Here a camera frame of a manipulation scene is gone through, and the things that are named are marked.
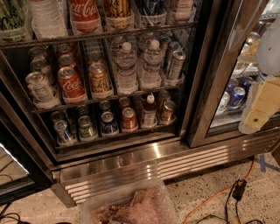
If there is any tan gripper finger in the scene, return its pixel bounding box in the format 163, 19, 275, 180
243, 77, 280, 130

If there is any water bottle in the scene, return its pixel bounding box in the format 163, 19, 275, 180
116, 42, 138, 95
141, 40, 163, 89
137, 32, 155, 58

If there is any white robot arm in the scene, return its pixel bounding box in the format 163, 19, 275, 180
238, 17, 280, 134

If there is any glass fridge door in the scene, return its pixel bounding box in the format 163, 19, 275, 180
187, 0, 279, 148

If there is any bottom shelf bronze can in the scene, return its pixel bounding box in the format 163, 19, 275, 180
160, 101, 176, 123

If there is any bottom shelf juice bottle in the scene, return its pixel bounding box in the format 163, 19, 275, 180
141, 94, 157, 128

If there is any bottom shelf red can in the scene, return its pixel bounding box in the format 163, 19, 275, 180
122, 108, 138, 132

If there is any bottom shelf blue can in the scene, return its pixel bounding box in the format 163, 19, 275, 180
101, 111, 119, 137

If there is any top shelf gold can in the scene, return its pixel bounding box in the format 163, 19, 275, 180
102, 0, 134, 31

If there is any stainless steel fridge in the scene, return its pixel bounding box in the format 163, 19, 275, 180
0, 0, 279, 207

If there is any bottom shelf green can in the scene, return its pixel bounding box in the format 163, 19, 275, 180
78, 115, 98, 142

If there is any shelf green can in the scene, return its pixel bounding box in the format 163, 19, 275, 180
0, 0, 31, 42
78, 115, 98, 142

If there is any top shelf Coca-Cola can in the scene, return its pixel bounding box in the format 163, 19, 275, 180
68, 0, 100, 33

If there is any bottom shelf blue-white can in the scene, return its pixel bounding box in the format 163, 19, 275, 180
54, 120, 77, 146

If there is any top shelf green can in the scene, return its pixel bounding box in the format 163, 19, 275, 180
0, 0, 31, 42

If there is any blue Pepsi can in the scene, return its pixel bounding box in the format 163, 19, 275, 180
227, 87, 246, 109

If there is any black power adapter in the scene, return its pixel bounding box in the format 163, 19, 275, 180
232, 179, 247, 201

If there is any front slim silver can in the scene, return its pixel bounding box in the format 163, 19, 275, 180
167, 50, 186, 81

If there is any clear plastic bin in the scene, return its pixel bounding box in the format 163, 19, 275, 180
80, 178, 179, 224

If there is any front orange soda can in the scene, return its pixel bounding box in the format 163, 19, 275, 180
88, 63, 114, 99

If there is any front red Coca-Cola can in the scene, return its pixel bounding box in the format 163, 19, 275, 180
58, 66, 87, 104

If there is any red coca-cola can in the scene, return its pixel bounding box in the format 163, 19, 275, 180
58, 54, 77, 68
58, 66, 87, 104

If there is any silver soda can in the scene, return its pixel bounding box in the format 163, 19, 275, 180
30, 59, 55, 85
25, 72, 60, 109

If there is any front silver soda can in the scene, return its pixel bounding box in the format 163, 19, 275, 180
25, 72, 60, 109

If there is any orange extension cable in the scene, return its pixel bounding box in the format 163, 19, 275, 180
183, 156, 256, 224

